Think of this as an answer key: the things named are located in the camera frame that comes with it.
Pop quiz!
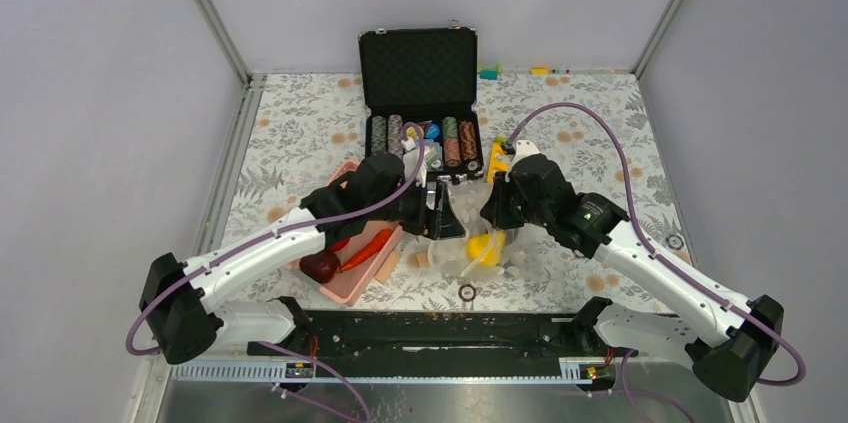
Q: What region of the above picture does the yellow plastic toy tool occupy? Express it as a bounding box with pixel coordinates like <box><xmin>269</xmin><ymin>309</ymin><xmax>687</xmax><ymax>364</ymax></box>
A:
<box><xmin>485</xmin><ymin>136</ymin><xmax>514</xmax><ymax>184</ymax></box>

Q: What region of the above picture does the yellow lemon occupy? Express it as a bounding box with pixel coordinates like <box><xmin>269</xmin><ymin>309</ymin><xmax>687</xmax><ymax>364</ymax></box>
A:
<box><xmin>466</xmin><ymin>230</ymin><xmax>506</xmax><ymax>267</ymax></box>

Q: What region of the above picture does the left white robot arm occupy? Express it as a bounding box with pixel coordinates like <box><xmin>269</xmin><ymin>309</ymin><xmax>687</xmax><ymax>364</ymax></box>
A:
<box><xmin>125</xmin><ymin>148</ymin><xmax>465</xmax><ymax>365</ymax></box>

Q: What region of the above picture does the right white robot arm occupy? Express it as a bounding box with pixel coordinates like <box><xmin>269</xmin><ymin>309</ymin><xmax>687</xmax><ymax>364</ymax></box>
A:
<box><xmin>480</xmin><ymin>140</ymin><xmax>784</xmax><ymax>402</ymax></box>

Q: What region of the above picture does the pink plastic basket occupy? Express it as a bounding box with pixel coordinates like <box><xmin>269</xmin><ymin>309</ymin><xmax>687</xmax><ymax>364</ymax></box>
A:
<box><xmin>286</xmin><ymin>158</ymin><xmax>405</xmax><ymax>307</ymax></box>

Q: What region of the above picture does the black poker chip case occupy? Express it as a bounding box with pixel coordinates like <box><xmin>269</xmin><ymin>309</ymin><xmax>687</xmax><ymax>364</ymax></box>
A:
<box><xmin>358</xmin><ymin>25</ymin><xmax>485</xmax><ymax>182</ymax></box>

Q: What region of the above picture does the teal block at wall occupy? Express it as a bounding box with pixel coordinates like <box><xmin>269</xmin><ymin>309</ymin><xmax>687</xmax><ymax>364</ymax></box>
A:
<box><xmin>478</xmin><ymin>66</ymin><xmax>501</xmax><ymax>81</ymax></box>

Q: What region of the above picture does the orange red carrot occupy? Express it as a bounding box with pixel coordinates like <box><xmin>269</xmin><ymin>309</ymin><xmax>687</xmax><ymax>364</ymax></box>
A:
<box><xmin>340</xmin><ymin>228</ymin><xmax>394</xmax><ymax>273</ymax></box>

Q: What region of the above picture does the dark red apple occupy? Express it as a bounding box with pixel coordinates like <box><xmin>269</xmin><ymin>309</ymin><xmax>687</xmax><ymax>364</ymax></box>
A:
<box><xmin>299</xmin><ymin>250</ymin><xmax>341</xmax><ymax>284</ymax></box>

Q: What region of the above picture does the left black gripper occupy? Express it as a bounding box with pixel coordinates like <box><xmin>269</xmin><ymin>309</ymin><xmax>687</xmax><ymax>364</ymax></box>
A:
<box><xmin>368</xmin><ymin>175</ymin><xmax>465</xmax><ymax>239</ymax></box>

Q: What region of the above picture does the long wooden block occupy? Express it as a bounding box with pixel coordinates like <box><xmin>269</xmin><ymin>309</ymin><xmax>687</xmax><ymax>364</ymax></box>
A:
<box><xmin>374</xmin><ymin>251</ymin><xmax>401</xmax><ymax>284</ymax></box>

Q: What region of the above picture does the clear zip top bag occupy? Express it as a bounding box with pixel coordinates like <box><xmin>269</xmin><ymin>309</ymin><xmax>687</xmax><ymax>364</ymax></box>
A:
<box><xmin>427</xmin><ymin>182</ymin><xmax>548</xmax><ymax>281</ymax></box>

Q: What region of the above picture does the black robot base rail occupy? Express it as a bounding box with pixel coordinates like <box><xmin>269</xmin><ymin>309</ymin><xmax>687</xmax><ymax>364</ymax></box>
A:
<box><xmin>279</xmin><ymin>309</ymin><xmax>626</xmax><ymax>378</ymax></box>

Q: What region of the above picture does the poker chip near front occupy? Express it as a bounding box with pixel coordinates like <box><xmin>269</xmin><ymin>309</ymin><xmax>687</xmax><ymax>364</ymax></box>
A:
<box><xmin>458</xmin><ymin>284</ymin><xmax>477</xmax><ymax>302</ymax></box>

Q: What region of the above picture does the small wooden cube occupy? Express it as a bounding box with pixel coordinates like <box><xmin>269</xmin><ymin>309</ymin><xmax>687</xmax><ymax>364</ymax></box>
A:
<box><xmin>414</xmin><ymin>252</ymin><xmax>430</xmax><ymax>268</ymax></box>

